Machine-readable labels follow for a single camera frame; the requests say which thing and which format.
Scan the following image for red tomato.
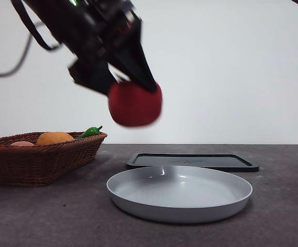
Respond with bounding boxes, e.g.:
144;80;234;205
107;81;163;127

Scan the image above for green pepper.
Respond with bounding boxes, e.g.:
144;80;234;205
76;125;103;140

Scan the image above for orange fruit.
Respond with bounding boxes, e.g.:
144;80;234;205
35;131;76;146

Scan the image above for pink round fruit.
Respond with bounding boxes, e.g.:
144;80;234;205
9;140;36;147

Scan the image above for brown wicker basket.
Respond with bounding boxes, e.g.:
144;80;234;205
0;131;108;188

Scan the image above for dark rectangular tray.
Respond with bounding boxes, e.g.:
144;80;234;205
126;152;259;172

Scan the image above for pale grey round plate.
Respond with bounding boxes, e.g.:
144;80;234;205
106;165;254;224

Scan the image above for black sleeved cable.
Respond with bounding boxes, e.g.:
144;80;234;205
11;0;61;51

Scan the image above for thin black cable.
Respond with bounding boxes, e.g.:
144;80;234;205
0;22;46;77

